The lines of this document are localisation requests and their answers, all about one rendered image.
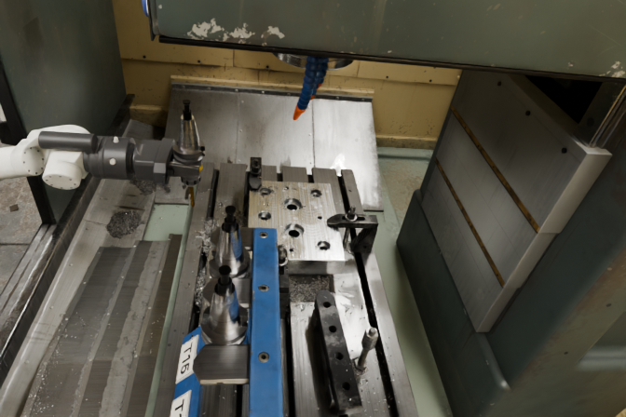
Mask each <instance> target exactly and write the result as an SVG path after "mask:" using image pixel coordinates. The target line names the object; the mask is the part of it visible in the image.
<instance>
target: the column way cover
mask: <svg viewBox="0 0 626 417"><path fill-rule="evenodd" d="M450 108H451V109H450V110H451V111H452V114H451V117H450V119H449V122H448V125H447V128H446V130H445V132H444V135H443V137H442V142H441V145H440V147H439V150H438V153H437V155H436V157H435V159H434V160H435V163H436V166H435V169H434V171H433V173H432V176H431V179H430V181H429V186H428V189H427V191H426V193H425V196H424V198H423V201H422V204H421V206H422V209H423V210H424V212H425V214H426V217H427V219H428V221H429V225H430V227H431V230H432V232H433V234H434V236H435V238H436V240H437V243H438V245H439V247H440V250H441V252H442V255H443V257H444V259H445V261H446V264H447V266H448V268H449V271H450V273H451V275H452V277H453V279H454V281H455V283H456V287H457V289H458V292H459V294H460V296H461V299H462V301H463V303H464V305H465V307H466V310H467V312H468V314H469V318H470V320H471V322H472V325H473V327H474V328H475V331H476V332H489V330H490V329H491V328H492V327H493V325H494V324H495V322H496V321H497V318H498V317H499V315H500V314H501V312H502V311H503V309H504V308H505V306H506V305H507V303H508V302H509V300H510V298H511V297H512V295H513V294H514V292H515V290H517V288H520V287H521V286H522V284H523V283H524V282H525V280H526V279H527V277H528V276H529V274H530V273H531V271H532V270H533V268H534V267H535V265H536V264H537V262H538V260H539V259H540V257H541V256H542V254H543V253H544V251H545V250H546V248H547V247H548V245H549V244H550V243H551V241H552V240H553V238H554V237H555V235H556V234H560V233H561V232H562V231H563V229H564V228H565V226H566V224H567V223H568V221H569V220H570V218H571V217H572V215H573V214H574V212H575V211H576V209H577V208H578V206H579V204H580V203H581V201H582V200H583V198H584V197H585V195H586V194H587V193H588V192H589V190H590V189H591V187H592V185H593V184H594V182H595V181H596V179H597V178H598V176H599V175H600V174H601V172H602V171H603V169H604V168H605V166H606V164H607V163H608V161H609V160H610V158H611V157H612V154H611V153H609V152H608V150H607V149H601V148H599V147H595V148H591V147H590V148H587V147H586V146H585V145H584V144H583V143H582V142H580V141H579V140H578V139H577V138H576V137H575V136H574V135H573V133H574V131H575V130H576V128H577V126H578V123H577V122H576V121H575V120H574V119H573V118H571V117H570V116H569V115H568V114H567V113H566V112H565V111H564V110H562V109H561V108H560V107H559V106H558V105H557V104H556V103H555V102H554V101H552V100H551V99H550V98H549V97H548V96H547V95H546V94H545V93H543V92H542V91H541V90H540V89H539V88H538V87H537V86H536V85H534V84H533V83H532V82H531V81H530V80H529V79H528V78H527V77H526V76H525V75H522V74H502V73H491V72H481V71H471V70H464V72H463V74H462V77H461V79H460V82H459V85H458V88H457V90H456V94H455V97H454V100H453V102H452V104H451V107H450Z"/></svg>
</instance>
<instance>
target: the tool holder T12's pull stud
mask: <svg viewBox="0 0 626 417"><path fill-rule="evenodd" d="M218 271H219V275H220V276H221V277H220V278H219V279H218V291H219V292H220V293H223V294H226V293H228V292H230V291H231V289H232V279H231V277H229V275H230V274H231V267H230V266H228V265H222V266H220V267H219V270H218Z"/></svg>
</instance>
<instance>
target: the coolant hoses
mask: <svg viewBox="0 0 626 417"><path fill-rule="evenodd" d="M327 62H329V58H323V57H312V56H307V57H306V70H305V77H304V83H303V87H302V89H301V91H302V92H301V93H300V98H299V100H298V102H297V104H296V106H295V111H294V115H293V120H297V119H298V118H299V117H300V115H301V114H302V113H304V112H305V111H306V108H307V106H308V105H309V103H310V101H311V100H313V98H314V96H315V94H316V93H317V90H318V89H319V87H320V86H321V85H322V83H323V82H324V76H325V75H326V71H325V70H327V68H328V64H327Z"/></svg>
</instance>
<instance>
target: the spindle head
mask: <svg viewBox="0 0 626 417"><path fill-rule="evenodd" d="M149 2H150V11H151V21H152V30H153V33H154V34H155V35H159V38H158V42H159V43H165V44H175V45H187V46H197V47H218V48H228V49H238V50H249V51H260V52H270V53H280V54H292V55H302V56H312V57H323V58H334V59H344V60H354V61H375V62H385V63H397V64H407V65H417V66H428V67H439V68H449V69H459V70H471V71H481V72H491V73H502V74H522V75H533V76H544V77H554V78H564V79H575V80H586V81H596V82H607V83H618V84H626V0H149Z"/></svg>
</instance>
